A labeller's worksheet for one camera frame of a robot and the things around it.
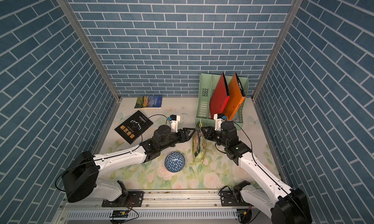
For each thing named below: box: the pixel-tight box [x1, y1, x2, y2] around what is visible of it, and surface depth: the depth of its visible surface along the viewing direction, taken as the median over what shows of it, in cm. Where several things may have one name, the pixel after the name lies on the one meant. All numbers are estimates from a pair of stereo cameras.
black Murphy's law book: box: [113, 110, 154, 145], surface depth 101 cm
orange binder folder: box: [223, 73, 246, 121], surface depth 88 cm
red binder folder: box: [209, 72, 231, 120], surface depth 92 cm
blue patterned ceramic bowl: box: [164, 151, 186, 173], surface depth 86 cm
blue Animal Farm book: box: [134, 95, 163, 110], surface depth 118 cm
